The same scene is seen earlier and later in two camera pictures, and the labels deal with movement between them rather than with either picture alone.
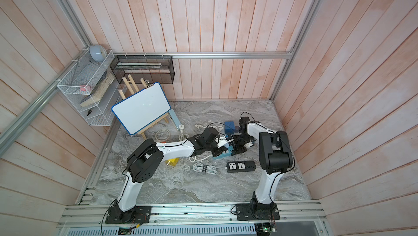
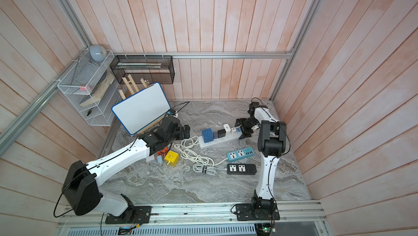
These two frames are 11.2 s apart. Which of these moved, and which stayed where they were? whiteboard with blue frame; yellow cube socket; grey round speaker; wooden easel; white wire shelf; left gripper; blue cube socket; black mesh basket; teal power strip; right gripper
Moved: left gripper; blue cube socket; right gripper; teal power strip
Stayed: whiteboard with blue frame; black mesh basket; grey round speaker; white wire shelf; yellow cube socket; wooden easel
